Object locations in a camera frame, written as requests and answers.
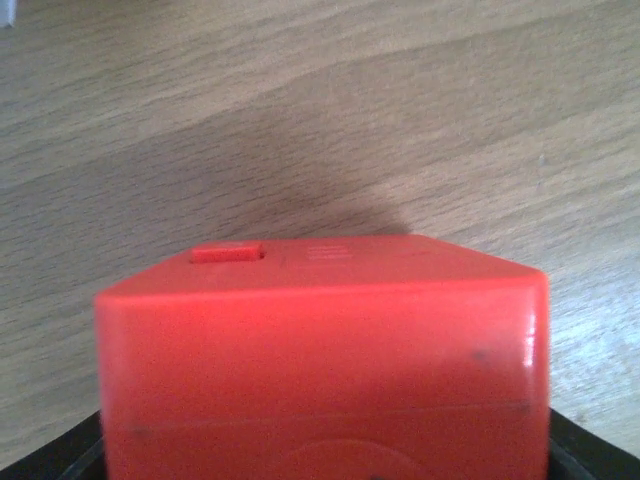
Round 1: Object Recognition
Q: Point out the red socket cube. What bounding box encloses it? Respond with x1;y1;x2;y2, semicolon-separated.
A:
94;235;550;479

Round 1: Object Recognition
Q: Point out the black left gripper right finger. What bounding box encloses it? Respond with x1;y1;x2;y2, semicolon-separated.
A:
548;409;640;480

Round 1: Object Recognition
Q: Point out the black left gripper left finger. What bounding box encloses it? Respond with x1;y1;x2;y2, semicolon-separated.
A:
1;412;105;480

